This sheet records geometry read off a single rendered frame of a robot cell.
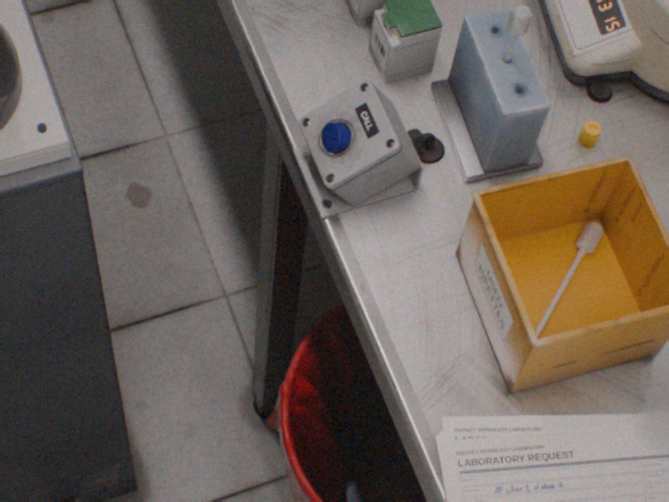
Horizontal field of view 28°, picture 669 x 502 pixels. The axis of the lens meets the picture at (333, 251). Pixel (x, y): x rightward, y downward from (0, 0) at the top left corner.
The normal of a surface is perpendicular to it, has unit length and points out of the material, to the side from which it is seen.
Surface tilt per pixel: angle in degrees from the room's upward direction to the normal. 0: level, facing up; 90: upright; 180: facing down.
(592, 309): 0
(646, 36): 90
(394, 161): 90
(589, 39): 25
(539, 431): 0
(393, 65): 90
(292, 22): 0
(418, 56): 90
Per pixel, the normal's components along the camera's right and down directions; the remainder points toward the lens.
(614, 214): -0.95, 0.22
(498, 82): 0.07, -0.47
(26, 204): 0.36, 0.84
